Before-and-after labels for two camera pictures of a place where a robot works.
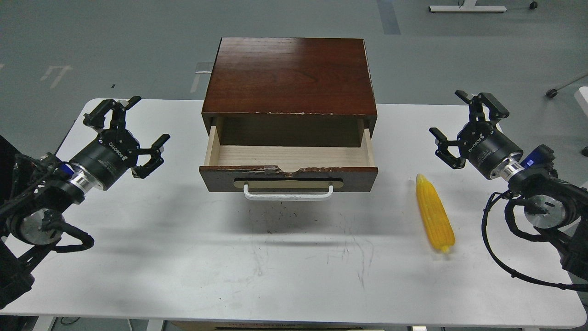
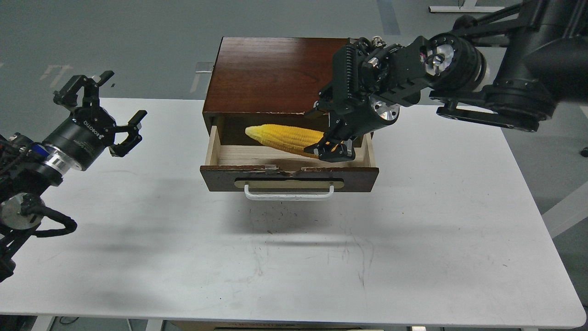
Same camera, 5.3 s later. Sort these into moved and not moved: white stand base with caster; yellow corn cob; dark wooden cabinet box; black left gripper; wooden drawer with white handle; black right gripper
Moved: yellow corn cob; black right gripper; black left gripper
Not moved: wooden drawer with white handle; dark wooden cabinet box; white stand base with caster
